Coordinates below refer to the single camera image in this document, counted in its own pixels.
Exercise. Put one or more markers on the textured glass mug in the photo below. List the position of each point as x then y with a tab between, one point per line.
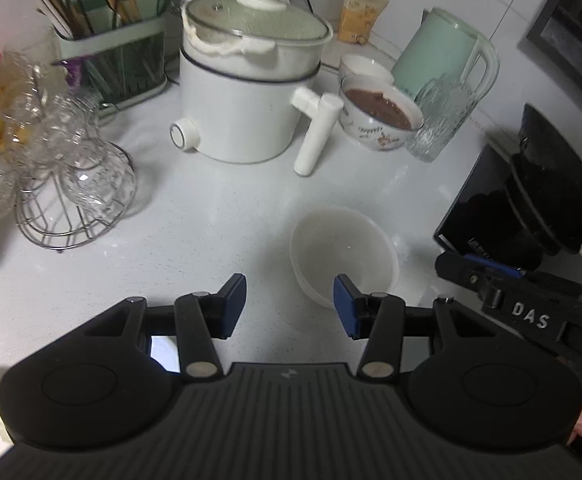
441	121

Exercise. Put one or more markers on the small white bowl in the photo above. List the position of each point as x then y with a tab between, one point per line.
366	65

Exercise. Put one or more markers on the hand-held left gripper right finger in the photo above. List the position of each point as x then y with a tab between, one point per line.
346	310

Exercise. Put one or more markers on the mint green electric kettle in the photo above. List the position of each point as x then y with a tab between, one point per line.
436	50

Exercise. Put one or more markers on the brown food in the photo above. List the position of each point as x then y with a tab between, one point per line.
378	107

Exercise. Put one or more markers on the cluster of glass cups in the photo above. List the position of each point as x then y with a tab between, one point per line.
66	125

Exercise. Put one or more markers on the black cooking pot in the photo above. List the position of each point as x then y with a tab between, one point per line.
561	175

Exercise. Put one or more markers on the floral print bowl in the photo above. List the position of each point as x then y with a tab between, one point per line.
371	134

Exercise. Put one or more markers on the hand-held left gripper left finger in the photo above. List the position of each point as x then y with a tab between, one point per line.
233	306

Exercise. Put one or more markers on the glass pot lid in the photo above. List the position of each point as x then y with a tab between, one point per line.
251	25

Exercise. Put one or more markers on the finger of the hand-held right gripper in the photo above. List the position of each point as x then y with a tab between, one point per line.
471	275

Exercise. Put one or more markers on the yellow packet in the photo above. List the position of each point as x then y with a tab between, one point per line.
361	20

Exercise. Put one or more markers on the black induction cooktop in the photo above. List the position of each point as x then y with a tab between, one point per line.
471	210

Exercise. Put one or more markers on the white plastic bowl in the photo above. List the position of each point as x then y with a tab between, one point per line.
343	250

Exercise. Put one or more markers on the green utensil holder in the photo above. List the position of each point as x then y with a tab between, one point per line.
116	35

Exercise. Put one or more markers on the white electric cooking pot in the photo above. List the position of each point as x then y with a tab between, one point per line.
236	110

